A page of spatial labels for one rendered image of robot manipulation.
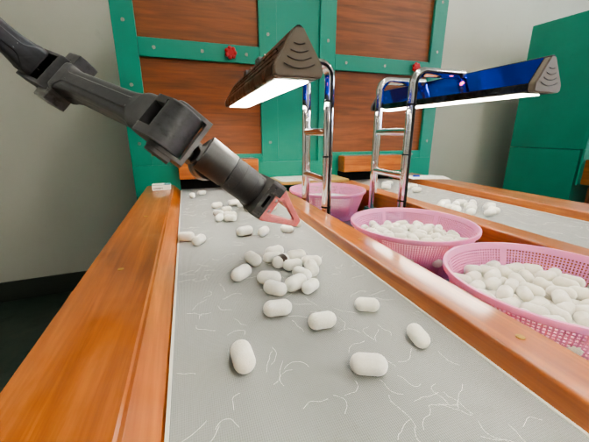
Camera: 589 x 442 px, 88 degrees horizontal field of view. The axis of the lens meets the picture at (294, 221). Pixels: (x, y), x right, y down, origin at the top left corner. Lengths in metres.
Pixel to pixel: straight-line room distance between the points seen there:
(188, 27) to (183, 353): 1.15
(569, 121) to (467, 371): 2.94
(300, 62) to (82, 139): 1.79
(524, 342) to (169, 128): 0.48
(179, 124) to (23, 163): 1.84
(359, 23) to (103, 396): 1.47
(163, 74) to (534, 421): 1.27
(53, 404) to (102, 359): 0.05
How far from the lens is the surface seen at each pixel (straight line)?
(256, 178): 0.49
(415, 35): 1.68
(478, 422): 0.32
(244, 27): 1.36
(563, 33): 3.37
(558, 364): 0.37
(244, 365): 0.31
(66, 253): 2.34
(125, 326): 0.38
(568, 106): 3.23
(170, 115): 0.48
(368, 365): 0.31
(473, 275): 0.56
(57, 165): 2.23
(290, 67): 0.52
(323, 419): 0.29
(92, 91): 0.65
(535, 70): 0.88
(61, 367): 0.35
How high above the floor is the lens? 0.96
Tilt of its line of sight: 16 degrees down
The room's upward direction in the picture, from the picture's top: straight up
